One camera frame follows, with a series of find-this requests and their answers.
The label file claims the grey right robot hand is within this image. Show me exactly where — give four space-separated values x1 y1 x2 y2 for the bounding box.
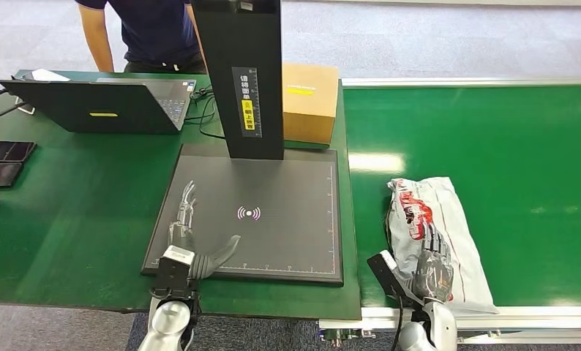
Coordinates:
411 222 456 304

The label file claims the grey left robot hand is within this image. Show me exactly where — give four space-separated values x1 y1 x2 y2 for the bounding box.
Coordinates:
168 180 242 271

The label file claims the white red-printed plastic mailer package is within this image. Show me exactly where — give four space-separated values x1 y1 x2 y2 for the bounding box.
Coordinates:
386 176 501 315

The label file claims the green conveyor belt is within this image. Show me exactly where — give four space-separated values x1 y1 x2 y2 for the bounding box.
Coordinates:
342 84 581 309

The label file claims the black scanner machine column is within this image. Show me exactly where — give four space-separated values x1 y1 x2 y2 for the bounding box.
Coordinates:
191 0 285 162

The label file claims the brown cardboard box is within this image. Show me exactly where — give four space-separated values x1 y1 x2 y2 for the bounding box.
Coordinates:
281 63 340 146

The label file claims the yellow column label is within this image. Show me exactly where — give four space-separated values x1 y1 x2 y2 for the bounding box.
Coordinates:
241 99 257 132

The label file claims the black laptop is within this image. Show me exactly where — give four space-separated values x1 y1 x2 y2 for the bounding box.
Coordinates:
0 77 198 135

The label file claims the person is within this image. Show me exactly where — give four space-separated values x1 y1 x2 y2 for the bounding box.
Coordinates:
75 0 209 75

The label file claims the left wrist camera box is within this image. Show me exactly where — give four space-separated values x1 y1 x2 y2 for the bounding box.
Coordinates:
154 245 200 299

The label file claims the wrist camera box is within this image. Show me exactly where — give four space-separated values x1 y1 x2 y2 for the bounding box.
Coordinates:
154 245 200 299
366 249 421 309

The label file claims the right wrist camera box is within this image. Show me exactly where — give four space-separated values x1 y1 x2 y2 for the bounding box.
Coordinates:
366 249 421 309

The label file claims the grey scanner base plate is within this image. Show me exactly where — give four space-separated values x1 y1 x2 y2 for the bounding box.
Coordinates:
140 143 345 287

